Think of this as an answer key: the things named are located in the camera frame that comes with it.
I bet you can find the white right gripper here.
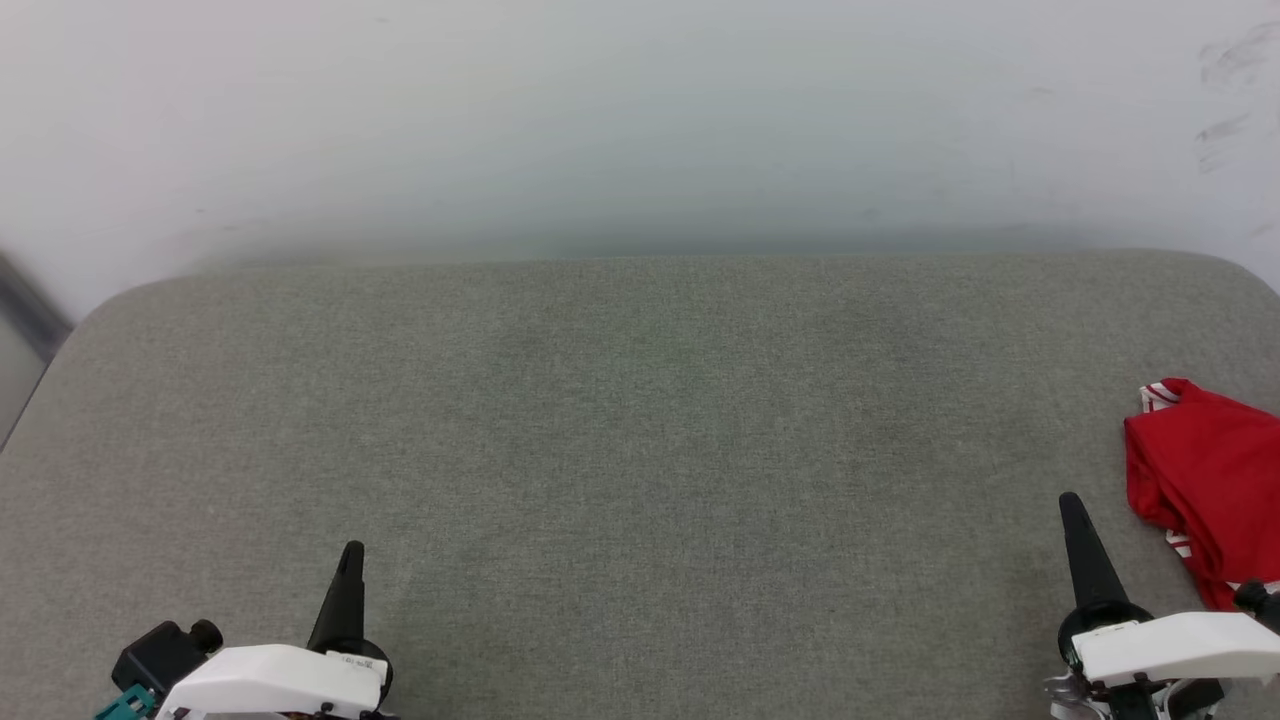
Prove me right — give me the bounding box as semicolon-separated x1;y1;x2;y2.
1045;492;1280;720

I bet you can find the red white basketball jersey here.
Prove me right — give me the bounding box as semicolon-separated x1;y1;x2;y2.
1124;378;1280;611

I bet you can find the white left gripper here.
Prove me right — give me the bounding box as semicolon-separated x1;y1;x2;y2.
160;541;393;720

